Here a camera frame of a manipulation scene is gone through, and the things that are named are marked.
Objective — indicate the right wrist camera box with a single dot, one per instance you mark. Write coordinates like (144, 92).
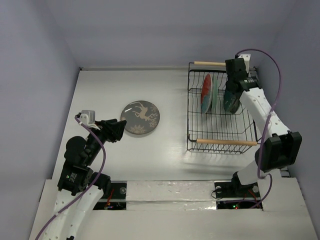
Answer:
(246, 57)

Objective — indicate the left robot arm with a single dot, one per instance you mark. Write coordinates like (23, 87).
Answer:
(79, 187)

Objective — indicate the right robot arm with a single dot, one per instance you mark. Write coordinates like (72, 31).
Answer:
(279, 145)

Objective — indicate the red and teal plate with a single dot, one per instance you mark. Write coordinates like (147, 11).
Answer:
(206, 93)

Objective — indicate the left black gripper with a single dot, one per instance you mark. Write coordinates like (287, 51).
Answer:
(114, 128)

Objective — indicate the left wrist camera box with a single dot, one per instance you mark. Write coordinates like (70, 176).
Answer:
(87, 117)

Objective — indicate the black wire dish rack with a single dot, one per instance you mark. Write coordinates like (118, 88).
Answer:
(216, 132)

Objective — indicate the silver foil strip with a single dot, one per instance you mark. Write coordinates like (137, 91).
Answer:
(181, 195)

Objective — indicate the dark teal blossom plate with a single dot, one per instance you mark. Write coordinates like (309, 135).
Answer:
(231, 101)

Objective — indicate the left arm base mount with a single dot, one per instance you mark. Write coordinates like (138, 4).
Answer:
(115, 199)

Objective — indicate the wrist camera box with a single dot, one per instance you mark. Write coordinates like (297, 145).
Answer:
(87, 117)
(246, 57)

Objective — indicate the aluminium rail right side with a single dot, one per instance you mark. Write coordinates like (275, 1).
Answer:
(266, 120)

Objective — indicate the grey deer plate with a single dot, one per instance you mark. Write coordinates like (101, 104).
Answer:
(142, 117)

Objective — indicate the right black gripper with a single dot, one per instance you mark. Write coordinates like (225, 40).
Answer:
(232, 88)

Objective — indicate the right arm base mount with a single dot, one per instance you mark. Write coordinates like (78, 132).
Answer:
(227, 197)

